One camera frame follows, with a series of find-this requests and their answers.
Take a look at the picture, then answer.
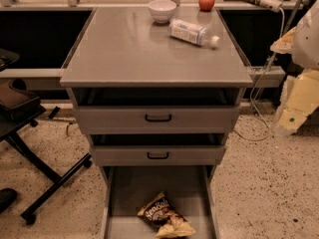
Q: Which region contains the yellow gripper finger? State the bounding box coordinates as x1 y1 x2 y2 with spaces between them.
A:
270 27 296 54
273 69 319 136

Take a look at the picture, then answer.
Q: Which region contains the brown chip bag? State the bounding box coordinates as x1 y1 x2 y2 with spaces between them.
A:
138 192 195 239

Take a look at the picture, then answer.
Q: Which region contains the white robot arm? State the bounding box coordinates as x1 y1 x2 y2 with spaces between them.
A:
270 0 319 136

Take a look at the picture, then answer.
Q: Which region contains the grey drawer cabinet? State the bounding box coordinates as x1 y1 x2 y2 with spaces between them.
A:
59 5 254 239

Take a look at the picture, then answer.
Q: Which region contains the grey bottom drawer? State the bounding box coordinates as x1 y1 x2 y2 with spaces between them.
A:
100 166 220 239

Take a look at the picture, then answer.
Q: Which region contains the grey drawer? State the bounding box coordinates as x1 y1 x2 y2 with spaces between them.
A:
100 166 220 239
90 133 225 166
73 88 239 134

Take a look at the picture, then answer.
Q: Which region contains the grey top drawer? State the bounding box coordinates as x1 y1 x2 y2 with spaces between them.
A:
73 88 239 134

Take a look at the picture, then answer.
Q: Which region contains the grey middle drawer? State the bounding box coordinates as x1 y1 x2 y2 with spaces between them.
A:
90 133 225 166

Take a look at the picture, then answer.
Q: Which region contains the red apple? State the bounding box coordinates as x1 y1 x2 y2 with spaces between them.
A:
198 0 215 11

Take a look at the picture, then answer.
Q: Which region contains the clear plastic bottle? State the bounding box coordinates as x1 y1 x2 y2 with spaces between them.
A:
168 19 220 49

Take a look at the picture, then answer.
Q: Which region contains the white ceramic bowl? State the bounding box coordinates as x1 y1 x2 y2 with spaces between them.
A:
148 0 176 23

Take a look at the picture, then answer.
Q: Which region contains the black office chair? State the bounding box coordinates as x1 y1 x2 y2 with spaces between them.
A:
0 48 93 226

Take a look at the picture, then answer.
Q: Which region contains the white cable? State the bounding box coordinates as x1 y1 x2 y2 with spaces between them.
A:
232 7 287 142

